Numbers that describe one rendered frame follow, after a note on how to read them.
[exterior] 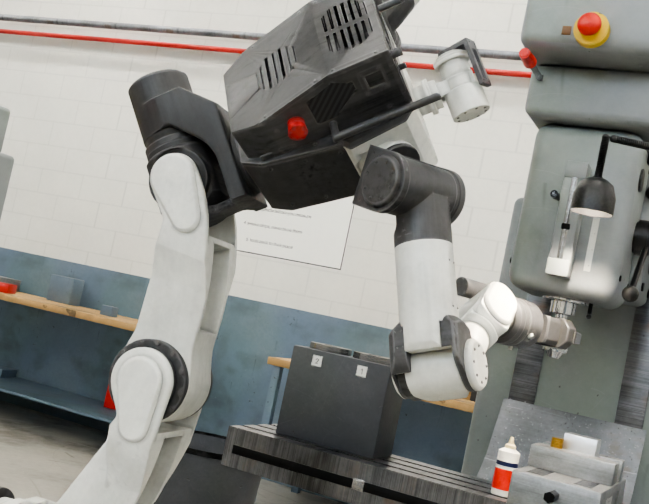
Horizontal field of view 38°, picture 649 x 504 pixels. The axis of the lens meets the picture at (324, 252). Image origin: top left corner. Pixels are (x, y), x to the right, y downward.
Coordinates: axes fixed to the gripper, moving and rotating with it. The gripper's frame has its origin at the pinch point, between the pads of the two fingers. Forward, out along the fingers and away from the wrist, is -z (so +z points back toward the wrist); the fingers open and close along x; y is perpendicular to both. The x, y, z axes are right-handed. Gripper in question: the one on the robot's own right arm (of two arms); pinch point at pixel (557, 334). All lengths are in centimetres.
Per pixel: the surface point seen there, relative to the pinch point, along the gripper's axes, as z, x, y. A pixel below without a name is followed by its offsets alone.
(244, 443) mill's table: 33, 45, 35
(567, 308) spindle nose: 1.4, -2.0, -5.1
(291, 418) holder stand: 25, 42, 28
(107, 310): -169, 487, 30
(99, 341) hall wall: -205, 554, 57
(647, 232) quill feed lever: -6.3, -10.6, -22.3
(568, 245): 11.3, -6.4, -15.4
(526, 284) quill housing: 10.0, 2.0, -7.6
